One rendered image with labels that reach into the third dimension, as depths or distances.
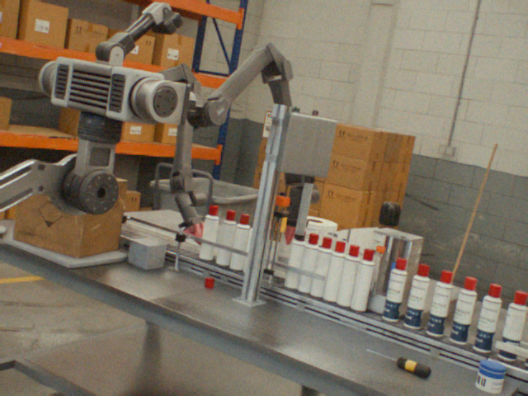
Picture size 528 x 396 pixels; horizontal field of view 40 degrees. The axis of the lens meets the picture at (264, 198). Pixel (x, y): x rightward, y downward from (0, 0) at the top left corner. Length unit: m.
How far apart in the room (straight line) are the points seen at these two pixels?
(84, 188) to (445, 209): 5.26
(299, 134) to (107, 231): 0.83
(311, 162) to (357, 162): 3.58
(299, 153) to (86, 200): 0.69
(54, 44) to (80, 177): 3.90
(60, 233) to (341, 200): 3.67
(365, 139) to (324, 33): 2.47
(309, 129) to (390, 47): 5.32
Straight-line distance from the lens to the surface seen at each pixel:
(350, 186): 5.97
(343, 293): 2.43
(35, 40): 6.07
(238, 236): 2.62
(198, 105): 2.22
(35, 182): 2.34
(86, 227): 2.63
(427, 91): 7.36
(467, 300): 2.28
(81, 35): 6.32
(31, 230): 2.75
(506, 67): 7.04
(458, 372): 2.24
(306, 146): 2.36
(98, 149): 2.35
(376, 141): 5.97
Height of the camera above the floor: 1.51
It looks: 8 degrees down
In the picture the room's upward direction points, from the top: 10 degrees clockwise
